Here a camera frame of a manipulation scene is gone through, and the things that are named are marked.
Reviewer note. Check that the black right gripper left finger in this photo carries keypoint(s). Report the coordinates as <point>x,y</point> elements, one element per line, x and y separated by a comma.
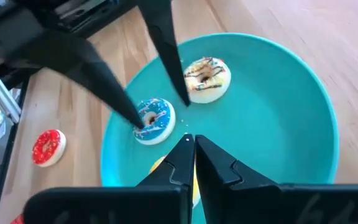
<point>135,205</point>

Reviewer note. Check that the yellow frosted donut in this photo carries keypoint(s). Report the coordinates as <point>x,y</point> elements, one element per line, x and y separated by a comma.
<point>157,165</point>

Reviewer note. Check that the white donut with chocolate drizzle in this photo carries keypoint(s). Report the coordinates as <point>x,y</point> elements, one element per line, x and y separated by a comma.
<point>216,90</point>

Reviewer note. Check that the red sprinkled donut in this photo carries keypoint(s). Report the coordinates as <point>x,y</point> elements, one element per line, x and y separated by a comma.
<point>47,147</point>
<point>18,220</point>

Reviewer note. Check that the blue frosted donut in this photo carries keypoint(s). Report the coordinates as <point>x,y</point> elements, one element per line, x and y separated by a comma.
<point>160,119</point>

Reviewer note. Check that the silver aluminium extrusion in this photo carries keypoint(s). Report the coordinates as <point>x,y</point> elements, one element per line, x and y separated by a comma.
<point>3,99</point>

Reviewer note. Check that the teal round plate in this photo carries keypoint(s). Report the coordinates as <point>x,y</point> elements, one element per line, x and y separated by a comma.
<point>259,124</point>

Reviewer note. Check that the black aluminium table frame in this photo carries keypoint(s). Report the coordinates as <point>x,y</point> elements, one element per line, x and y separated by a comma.
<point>6,155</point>

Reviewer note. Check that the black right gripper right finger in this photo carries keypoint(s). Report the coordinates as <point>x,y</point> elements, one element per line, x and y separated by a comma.
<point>259,205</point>

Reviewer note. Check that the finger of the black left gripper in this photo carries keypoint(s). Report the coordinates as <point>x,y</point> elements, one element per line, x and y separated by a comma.
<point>166,46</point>
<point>89,71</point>

